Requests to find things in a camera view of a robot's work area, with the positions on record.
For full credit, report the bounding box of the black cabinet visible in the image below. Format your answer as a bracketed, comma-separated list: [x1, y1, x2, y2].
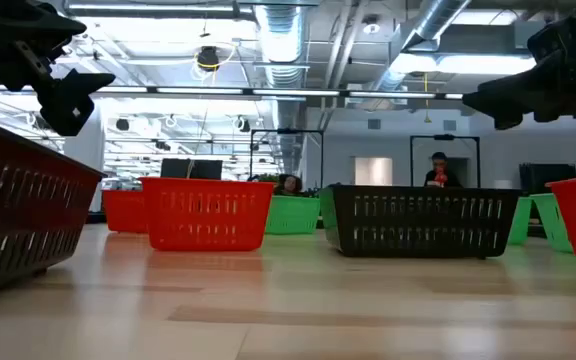
[519, 162, 576, 196]

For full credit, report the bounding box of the black round ceiling device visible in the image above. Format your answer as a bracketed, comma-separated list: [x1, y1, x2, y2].
[196, 45, 221, 71]

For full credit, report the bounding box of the silver round ceiling duct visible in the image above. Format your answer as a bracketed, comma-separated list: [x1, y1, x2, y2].
[253, 3, 311, 176]

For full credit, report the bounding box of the person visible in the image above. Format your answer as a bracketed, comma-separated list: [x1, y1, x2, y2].
[423, 151, 464, 189]
[272, 173, 305, 197]

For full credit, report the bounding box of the green slotted plastic basket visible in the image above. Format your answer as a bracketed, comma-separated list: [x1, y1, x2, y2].
[506, 196, 535, 246]
[264, 194, 322, 236]
[530, 192, 575, 254]

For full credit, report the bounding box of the long ceiling light strip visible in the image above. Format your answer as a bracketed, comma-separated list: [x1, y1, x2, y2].
[87, 85, 465, 101]

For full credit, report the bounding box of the silver slanted ceiling duct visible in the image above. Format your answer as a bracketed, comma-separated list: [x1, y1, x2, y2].
[372, 0, 472, 94]

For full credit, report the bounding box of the white door panel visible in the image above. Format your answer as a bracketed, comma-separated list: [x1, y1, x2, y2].
[353, 156, 394, 187]

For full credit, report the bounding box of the dark red basket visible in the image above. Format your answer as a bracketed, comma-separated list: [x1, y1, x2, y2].
[0, 113, 108, 299]

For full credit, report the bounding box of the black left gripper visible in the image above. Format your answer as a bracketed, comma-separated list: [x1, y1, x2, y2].
[0, 0, 117, 137]

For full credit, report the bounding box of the black computer monitor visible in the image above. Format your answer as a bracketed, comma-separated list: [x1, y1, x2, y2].
[160, 158, 224, 180]

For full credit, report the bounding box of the black metal frame stand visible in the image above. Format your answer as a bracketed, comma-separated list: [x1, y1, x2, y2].
[249, 128, 325, 189]
[409, 133, 482, 189]

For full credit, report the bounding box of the black slotted plastic basket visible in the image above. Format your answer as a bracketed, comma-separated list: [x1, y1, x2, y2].
[319, 183, 522, 260]

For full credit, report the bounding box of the white building column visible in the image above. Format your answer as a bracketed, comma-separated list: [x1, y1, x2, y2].
[62, 105, 105, 214]

